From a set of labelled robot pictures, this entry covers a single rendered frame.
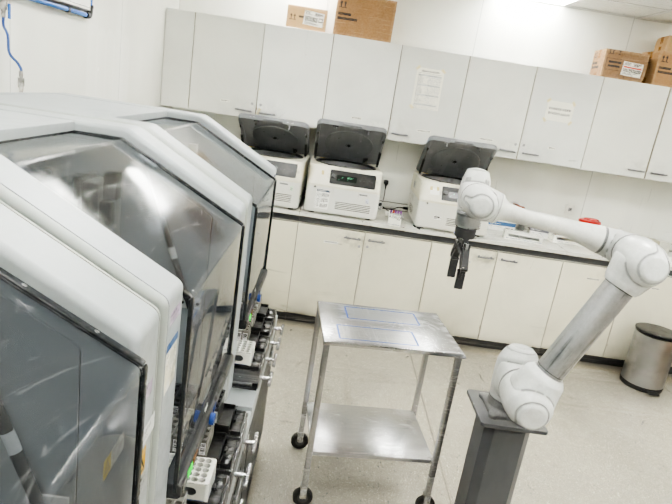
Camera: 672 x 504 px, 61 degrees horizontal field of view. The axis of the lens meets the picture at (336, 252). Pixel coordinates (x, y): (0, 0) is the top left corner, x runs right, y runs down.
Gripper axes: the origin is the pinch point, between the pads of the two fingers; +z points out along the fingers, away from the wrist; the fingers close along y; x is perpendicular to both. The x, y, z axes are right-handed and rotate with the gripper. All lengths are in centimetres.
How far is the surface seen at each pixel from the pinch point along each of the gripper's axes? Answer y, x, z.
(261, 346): 1, 68, 38
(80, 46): 107, 186, -62
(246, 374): -17, 71, 41
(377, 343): 18.6, 21.3, 38.0
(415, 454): 24, -6, 92
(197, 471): -80, 74, 35
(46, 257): -124, 90, -32
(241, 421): -51, 67, 38
